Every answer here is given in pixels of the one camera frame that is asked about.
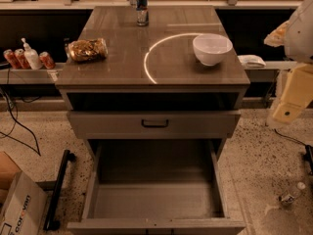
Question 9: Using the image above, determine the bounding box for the white bowl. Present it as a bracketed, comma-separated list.
[193, 33, 233, 67]

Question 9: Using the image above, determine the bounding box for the black metal bar stand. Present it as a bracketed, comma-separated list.
[43, 150, 76, 231]

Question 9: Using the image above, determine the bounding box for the blue silver energy drink can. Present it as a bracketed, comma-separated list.
[136, 0, 149, 26]

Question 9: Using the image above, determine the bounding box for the black floor cable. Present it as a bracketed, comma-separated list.
[273, 128, 313, 174]
[0, 68, 42, 157]

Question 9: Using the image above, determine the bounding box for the black floor cable left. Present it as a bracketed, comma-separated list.
[0, 68, 42, 157]

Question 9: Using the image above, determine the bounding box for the grey drawer cabinet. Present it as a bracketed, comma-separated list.
[54, 5, 251, 235]

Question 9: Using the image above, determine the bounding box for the white folded cloth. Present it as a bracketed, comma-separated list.
[238, 55, 266, 68]

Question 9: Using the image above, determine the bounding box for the black floor cable right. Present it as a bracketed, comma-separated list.
[273, 128, 313, 174]

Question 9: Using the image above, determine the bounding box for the clear plastic bottle on floor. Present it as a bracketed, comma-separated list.
[279, 182, 306, 206]

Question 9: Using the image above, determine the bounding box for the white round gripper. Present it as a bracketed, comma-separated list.
[264, 0, 313, 128]

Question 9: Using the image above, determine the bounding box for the closed grey drawer with handle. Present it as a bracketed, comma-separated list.
[67, 111, 241, 140]

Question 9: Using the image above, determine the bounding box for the red soda can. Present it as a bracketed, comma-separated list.
[3, 49, 21, 69]
[15, 49, 30, 70]
[39, 52, 56, 70]

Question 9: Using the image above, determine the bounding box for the red soda can far left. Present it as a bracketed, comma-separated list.
[3, 49, 21, 69]

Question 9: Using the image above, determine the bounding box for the red soda can right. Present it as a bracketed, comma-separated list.
[39, 52, 56, 70]

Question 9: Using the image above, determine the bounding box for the open lower grey drawer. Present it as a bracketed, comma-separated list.
[67, 139, 245, 235]

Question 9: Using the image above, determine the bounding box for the white pump bottle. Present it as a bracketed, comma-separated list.
[22, 38, 42, 70]

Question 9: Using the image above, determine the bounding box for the cardboard box with print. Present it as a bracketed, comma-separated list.
[0, 152, 47, 235]

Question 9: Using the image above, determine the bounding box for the orange gold can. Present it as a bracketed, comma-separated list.
[68, 38, 108, 62]

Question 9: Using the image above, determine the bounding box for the small dark bottle behind cabinet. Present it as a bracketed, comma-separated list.
[64, 38, 70, 59]

